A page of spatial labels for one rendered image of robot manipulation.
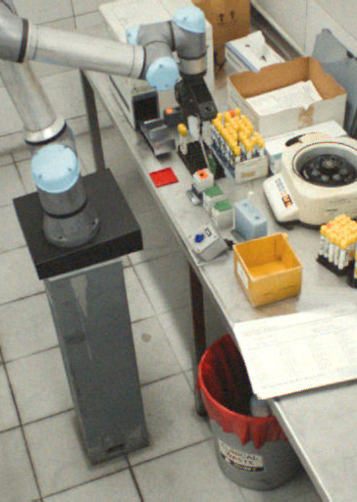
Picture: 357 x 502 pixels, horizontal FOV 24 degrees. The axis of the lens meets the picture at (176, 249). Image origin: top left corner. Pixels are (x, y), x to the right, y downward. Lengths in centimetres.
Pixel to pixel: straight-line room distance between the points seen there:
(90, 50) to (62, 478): 150
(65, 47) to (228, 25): 123
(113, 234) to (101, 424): 75
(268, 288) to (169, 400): 105
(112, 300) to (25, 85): 63
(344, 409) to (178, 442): 109
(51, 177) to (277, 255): 60
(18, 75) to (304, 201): 79
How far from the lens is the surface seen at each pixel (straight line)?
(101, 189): 233
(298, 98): 266
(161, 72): 194
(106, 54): 192
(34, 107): 212
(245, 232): 220
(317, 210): 223
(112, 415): 269
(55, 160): 209
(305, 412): 188
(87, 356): 245
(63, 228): 215
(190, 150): 252
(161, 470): 284
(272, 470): 268
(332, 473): 180
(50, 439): 296
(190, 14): 208
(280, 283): 204
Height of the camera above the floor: 240
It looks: 43 degrees down
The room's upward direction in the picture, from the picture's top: 5 degrees counter-clockwise
